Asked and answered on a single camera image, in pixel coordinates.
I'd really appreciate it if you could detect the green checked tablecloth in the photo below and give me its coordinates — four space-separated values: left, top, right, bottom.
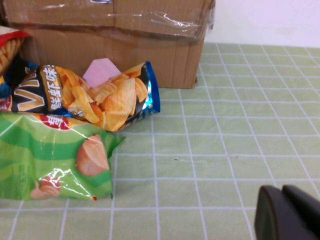
0 42 320 240

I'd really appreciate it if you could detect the cardboard box with clear tape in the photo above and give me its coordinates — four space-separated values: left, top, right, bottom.
0 0 216 90

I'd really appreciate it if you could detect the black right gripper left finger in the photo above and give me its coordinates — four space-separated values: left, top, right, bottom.
254 185 320 240

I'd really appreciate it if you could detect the red and white chip bag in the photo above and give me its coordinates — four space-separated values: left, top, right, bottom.
0 26 32 76

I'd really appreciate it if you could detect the large green Lay's chip bag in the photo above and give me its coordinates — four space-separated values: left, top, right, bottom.
0 111 126 201

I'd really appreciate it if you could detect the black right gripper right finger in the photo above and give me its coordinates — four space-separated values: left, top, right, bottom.
281 184 320 240

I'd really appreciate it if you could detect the black and blue chip bag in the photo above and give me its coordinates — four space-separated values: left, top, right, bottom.
0 57 161 133

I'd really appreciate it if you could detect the pink foam block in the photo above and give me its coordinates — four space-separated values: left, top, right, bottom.
82 57 123 89

